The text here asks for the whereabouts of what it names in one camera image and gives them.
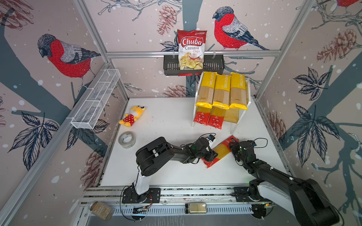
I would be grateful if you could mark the clear tape roll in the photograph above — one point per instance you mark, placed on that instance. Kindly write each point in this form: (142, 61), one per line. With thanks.
(127, 139)

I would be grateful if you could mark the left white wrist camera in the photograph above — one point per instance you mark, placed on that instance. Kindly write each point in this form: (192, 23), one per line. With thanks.
(211, 138)

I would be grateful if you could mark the white wire mesh basket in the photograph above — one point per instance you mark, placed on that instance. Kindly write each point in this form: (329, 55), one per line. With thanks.
(91, 109)

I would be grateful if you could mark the yellow plush toy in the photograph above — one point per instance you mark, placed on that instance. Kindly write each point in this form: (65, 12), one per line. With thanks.
(134, 114)

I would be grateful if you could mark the metallic box on rail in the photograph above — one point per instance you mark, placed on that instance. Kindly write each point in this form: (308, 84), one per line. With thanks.
(195, 208)

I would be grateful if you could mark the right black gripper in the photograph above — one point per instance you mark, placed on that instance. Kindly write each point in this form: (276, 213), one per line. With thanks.
(234, 146)

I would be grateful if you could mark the wooden two-tier shelf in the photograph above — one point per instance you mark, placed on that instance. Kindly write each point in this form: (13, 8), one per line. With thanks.
(232, 115)

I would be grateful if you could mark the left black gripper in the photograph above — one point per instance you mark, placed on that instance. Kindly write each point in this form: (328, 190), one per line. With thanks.
(211, 155)

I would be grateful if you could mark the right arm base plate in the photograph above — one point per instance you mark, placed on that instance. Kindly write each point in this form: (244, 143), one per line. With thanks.
(247, 194)

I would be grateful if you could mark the yellow pasta bag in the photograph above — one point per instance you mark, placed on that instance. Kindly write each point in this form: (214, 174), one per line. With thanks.
(206, 90)
(238, 92)
(221, 97)

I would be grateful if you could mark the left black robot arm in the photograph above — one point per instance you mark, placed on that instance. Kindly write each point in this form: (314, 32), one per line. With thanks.
(153, 156)

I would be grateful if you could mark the red pasta bag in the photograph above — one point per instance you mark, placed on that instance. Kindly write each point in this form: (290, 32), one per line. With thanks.
(216, 117)
(222, 150)
(202, 115)

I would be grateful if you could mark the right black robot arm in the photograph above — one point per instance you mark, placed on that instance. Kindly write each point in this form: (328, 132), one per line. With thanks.
(304, 199)

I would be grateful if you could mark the glass jar brown contents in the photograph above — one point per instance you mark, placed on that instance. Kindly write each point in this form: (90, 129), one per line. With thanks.
(101, 210)

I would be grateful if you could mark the Chuba cassava chips bag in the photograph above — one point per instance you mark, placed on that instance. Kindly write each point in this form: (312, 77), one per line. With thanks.
(191, 49)

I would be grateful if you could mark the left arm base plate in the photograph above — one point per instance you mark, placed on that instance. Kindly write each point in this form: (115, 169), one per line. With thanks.
(130, 196)

